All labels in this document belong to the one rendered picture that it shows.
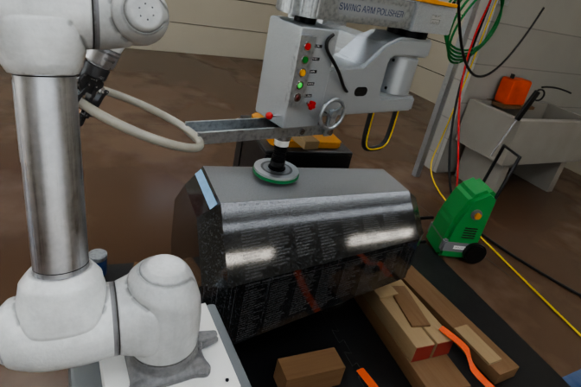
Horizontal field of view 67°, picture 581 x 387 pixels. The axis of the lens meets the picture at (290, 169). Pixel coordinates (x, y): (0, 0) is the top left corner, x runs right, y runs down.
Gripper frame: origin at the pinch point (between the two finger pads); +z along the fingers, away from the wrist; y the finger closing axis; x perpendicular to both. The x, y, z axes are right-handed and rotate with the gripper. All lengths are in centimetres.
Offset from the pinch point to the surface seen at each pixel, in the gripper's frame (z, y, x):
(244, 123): -20, 69, -7
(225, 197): 11, 65, -19
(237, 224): 16, 64, -31
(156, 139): -8.3, 12.8, -21.7
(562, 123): -139, 412, -94
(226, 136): -14, 53, -14
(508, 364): 29, 182, -146
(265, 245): 19, 73, -43
